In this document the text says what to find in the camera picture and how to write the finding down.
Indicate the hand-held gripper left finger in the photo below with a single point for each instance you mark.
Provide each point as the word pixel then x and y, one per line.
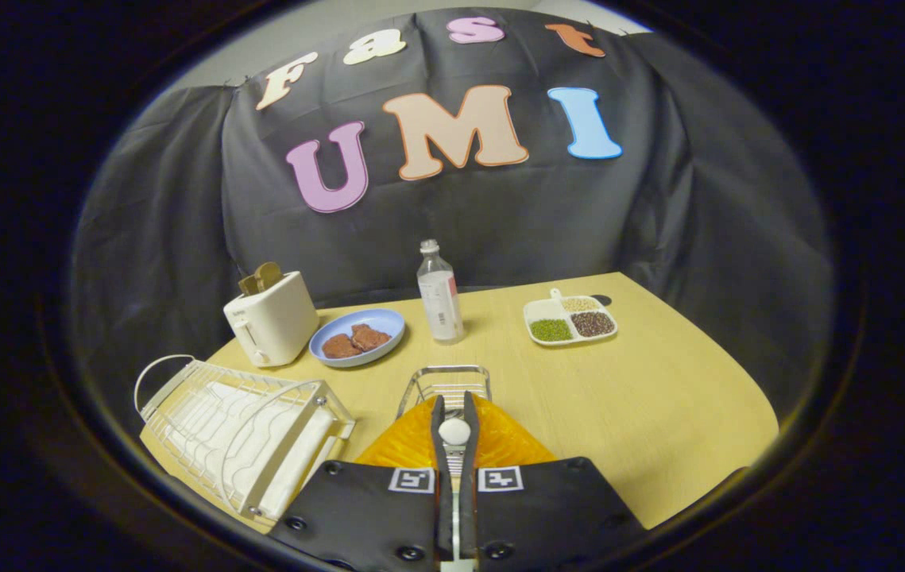
pixel 442 492

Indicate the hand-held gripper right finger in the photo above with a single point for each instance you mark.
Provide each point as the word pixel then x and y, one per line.
pixel 469 492

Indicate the white spoon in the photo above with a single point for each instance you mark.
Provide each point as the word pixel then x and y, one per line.
pixel 454 431

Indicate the blue plate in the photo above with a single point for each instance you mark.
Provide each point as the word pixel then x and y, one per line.
pixel 388 322

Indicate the brown meat piece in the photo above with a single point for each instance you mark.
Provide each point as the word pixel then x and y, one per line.
pixel 339 347
pixel 371 338

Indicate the pile of green beans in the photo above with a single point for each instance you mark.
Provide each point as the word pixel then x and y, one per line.
pixel 551 330

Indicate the clear plastic bottle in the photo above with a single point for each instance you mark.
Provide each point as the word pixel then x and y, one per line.
pixel 440 302

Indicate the white divided tray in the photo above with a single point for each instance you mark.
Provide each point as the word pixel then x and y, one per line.
pixel 541 310

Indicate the pile of brown beans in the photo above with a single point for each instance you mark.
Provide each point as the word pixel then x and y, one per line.
pixel 593 323

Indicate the pile of white beans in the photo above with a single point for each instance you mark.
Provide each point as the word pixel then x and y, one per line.
pixel 580 304

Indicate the small black round disc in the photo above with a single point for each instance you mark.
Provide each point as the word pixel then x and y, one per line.
pixel 601 300

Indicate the white toaster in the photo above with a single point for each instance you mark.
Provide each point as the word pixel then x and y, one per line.
pixel 277 326

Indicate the black backdrop cloth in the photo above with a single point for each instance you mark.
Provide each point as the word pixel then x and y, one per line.
pixel 500 230

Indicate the brown bread slice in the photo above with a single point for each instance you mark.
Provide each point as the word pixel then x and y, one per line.
pixel 269 275
pixel 249 284

